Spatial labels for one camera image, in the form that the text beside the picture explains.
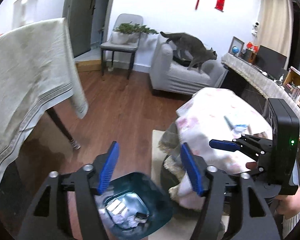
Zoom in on blue white tissue pack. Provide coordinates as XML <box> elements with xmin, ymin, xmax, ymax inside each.
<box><xmin>224</xmin><ymin>116</ymin><xmax>250</xmax><ymax>134</ymax></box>

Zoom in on beige patterned tablecloth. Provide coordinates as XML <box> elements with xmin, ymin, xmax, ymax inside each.
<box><xmin>0</xmin><ymin>18</ymin><xmax>88</xmax><ymax>183</ymax></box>

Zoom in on grey dining chair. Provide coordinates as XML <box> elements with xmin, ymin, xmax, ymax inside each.
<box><xmin>100</xmin><ymin>14</ymin><xmax>143</xmax><ymax>80</ymax></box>

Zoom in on large white cardboard box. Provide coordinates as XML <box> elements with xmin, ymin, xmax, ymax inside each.
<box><xmin>106</xmin><ymin>199</ymin><xmax>129</xmax><ymax>217</ymax></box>

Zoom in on grey cat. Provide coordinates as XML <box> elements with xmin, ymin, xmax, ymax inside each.
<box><xmin>160</xmin><ymin>31</ymin><xmax>217</xmax><ymax>74</ymax></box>

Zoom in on framed picture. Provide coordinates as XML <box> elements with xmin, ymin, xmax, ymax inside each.
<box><xmin>228</xmin><ymin>36</ymin><xmax>244</xmax><ymax>57</ymax></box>

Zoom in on grey armchair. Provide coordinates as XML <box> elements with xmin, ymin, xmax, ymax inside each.
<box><xmin>149</xmin><ymin>35</ymin><xmax>228</xmax><ymax>95</ymax></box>

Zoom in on potted green plant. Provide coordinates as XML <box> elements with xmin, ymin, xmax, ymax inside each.
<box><xmin>110</xmin><ymin>22</ymin><xmax>158</xmax><ymax>45</ymax></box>

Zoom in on small blue globe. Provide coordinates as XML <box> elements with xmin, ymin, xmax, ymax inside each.
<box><xmin>231</xmin><ymin>46</ymin><xmax>239</xmax><ymax>56</ymax></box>

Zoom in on dark green door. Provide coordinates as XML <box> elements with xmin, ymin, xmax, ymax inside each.
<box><xmin>63</xmin><ymin>0</ymin><xmax>109</xmax><ymax>57</ymax></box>

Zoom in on black monitor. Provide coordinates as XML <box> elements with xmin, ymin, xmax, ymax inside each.
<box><xmin>255</xmin><ymin>46</ymin><xmax>287</xmax><ymax>71</ymax></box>

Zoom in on pink cartoon tablecloth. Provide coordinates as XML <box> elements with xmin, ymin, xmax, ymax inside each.
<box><xmin>175</xmin><ymin>87</ymin><xmax>273</xmax><ymax>210</ymax></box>

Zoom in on person's right hand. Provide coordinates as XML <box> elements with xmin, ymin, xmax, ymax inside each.
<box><xmin>245</xmin><ymin>161</ymin><xmax>300</xmax><ymax>217</ymax></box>

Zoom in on white electric kettle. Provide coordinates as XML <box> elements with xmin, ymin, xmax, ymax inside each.
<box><xmin>12</xmin><ymin>0</ymin><xmax>38</xmax><ymax>29</ymax></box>

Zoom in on grey plaid fringed cloth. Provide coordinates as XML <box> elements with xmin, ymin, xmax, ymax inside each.
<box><xmin>158</xmin><ymin>122</ymin><xmax>192</xmax><ymax>202</ymax></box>

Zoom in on dark teal trash bin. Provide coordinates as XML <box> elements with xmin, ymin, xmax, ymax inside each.
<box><xmin>95</xmin><ymin>172</ymin><xmax>173</xmax><ymax>239</ymax></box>

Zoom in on red scroll right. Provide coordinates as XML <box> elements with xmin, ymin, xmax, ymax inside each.
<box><xmin>215</xmin><ymin>0</ymin><xmax>225</xmax><ymax>11</ymax></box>

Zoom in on fringed beige desk runner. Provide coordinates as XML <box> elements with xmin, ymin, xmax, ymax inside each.
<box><xmin>221</xmin><ymin>53</ymin><xmax>300</xmax><ymax>140</ymax></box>

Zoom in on black handbag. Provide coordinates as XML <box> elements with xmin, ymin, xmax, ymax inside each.
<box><xmin>173</xmin><ymin>50</ymin><xmax>192</xmax><ymax>67</ymax></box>

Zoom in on dark wooden table leg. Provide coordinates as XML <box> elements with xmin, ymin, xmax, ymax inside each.
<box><xmin>46</xmin><ymin>107</ymin><xmax>81</xmax><ymax>150</ymax></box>

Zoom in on white security camera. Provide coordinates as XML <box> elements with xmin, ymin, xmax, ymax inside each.
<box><xmin>251</xmin><ymin>22</ymin><xmax>260</xmax><ymax>37</ymax></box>

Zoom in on black small package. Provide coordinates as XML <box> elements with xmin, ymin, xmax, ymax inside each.
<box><xmin>134</xmin><ymin>212</ymin><xmax>148</xmax><ymax>224</ymax></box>

